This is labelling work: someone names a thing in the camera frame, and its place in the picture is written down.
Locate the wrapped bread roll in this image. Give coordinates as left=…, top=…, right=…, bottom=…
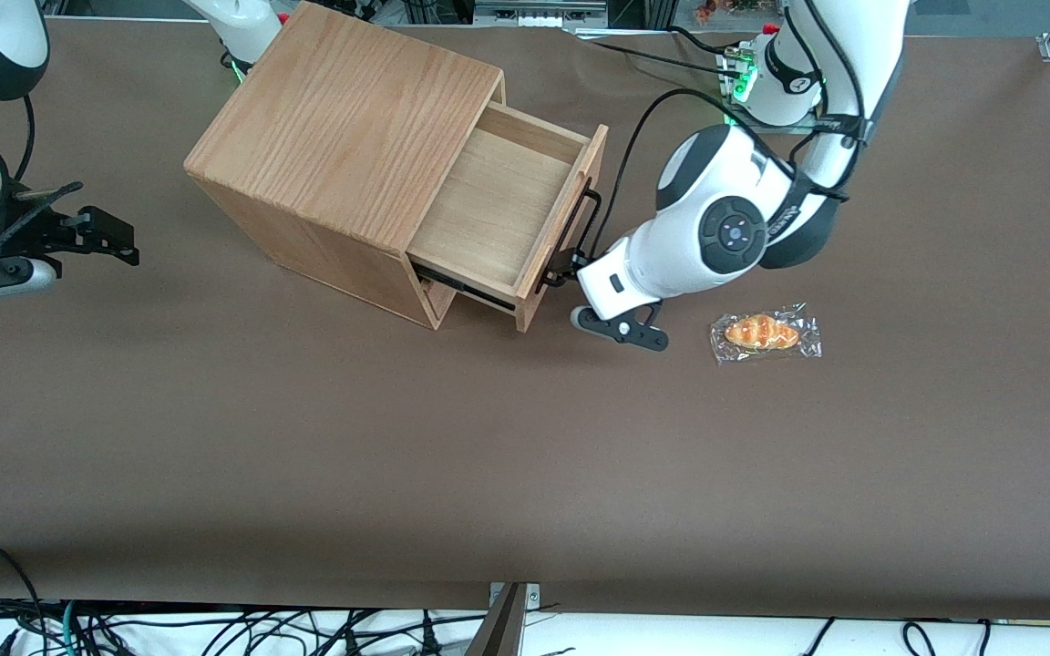
left=709, top=302, right=824, bottom=367

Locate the wooden drawer cabinet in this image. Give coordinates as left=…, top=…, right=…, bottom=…
left=184, top=0, right=508, bottom=331

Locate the grey metal rack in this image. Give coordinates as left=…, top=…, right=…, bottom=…
left=473, top=0, right=610, bottom=28

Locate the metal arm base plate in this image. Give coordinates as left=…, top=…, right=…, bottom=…
left=718, top=46, right=820, bottom=135

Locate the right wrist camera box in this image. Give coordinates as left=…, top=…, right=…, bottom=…
left=0, top=258, right=59, bottom=306

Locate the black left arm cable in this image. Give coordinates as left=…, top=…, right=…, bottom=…
left=591, top=0, right=872, bottom=265

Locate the black metal drawer handle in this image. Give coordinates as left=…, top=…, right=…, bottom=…
left=536, top=178, right=604, bottom=294

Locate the black cable on table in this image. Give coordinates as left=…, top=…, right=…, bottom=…
left=569, top=26, right=749, bottom=78

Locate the wooden drawer with handle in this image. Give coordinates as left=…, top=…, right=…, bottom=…
left=407, top=102, right=610, bottom=334

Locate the plain wooden drawer front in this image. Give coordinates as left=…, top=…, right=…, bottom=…
left=416, top=272, right=460, bottom=331

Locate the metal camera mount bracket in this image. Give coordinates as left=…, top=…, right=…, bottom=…
left=466, top=581, right=542, bottom=656

